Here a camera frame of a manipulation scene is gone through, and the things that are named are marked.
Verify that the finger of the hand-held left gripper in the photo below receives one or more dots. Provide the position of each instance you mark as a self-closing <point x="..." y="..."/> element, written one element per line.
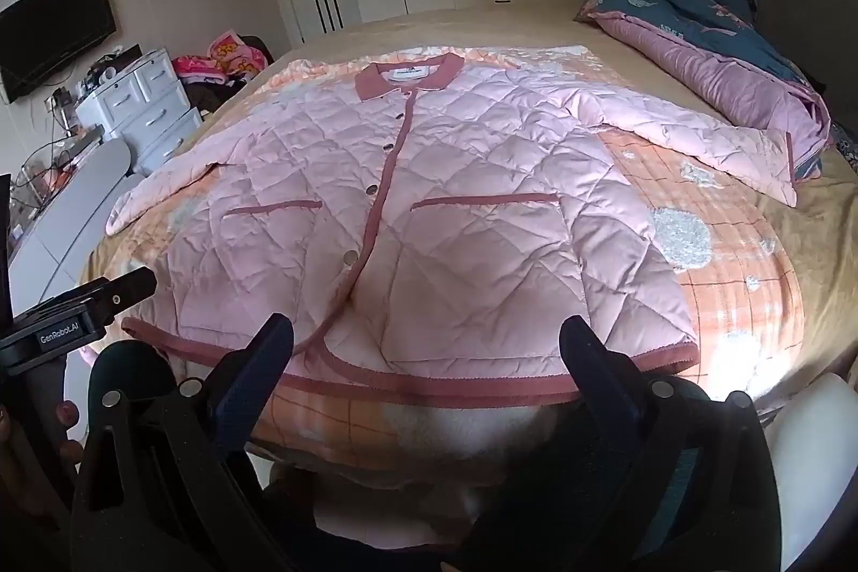
<point x="127" y="287"/>

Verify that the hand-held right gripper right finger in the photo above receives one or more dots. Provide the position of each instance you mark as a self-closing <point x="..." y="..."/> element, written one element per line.
<point x="590" y="359"/>

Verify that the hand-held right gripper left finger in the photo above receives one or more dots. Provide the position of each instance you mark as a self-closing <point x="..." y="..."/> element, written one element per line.
<point x="268" y="359"/>

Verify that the pink quilted jacket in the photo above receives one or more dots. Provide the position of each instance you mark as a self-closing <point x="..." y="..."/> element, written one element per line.
<point x="469" y="210"/>

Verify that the dark clothes pile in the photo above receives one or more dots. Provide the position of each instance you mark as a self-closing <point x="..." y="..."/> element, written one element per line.
<point x="208" y="93"/>

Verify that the person's left hand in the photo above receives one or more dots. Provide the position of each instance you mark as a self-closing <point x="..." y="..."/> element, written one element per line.
<point x="68" y="414"/>

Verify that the white oval panel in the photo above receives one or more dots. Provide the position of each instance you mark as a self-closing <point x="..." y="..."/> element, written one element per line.
<point x="74" y="250"/>
<point x="100" y="163"/>

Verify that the orange checked blanket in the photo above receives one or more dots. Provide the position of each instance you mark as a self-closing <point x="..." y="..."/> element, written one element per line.
<point x="724" y="277"/>

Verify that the white drawer chest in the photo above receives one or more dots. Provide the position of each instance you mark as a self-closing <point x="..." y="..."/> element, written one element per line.
<point x="154" y="103"/>

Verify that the black box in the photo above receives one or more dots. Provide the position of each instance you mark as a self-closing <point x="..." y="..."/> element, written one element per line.
<point x="129" y="53"/>

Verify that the pink printed blanket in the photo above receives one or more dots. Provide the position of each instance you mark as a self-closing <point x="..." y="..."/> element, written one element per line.
<point x="228" y="53"/>

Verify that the black television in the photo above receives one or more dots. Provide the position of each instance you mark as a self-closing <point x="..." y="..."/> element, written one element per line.
<point x="53" y="36"/>

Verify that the blue floral quilt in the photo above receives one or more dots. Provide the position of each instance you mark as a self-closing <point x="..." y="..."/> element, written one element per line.
<point x="704" y="56"/>

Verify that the dark patterned cloth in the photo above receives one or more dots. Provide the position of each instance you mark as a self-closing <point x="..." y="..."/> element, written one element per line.
<point x="846" y="146"/>

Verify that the bed with beige sheet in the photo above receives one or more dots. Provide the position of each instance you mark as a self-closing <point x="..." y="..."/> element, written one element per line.
<point x="503" y="29"/>

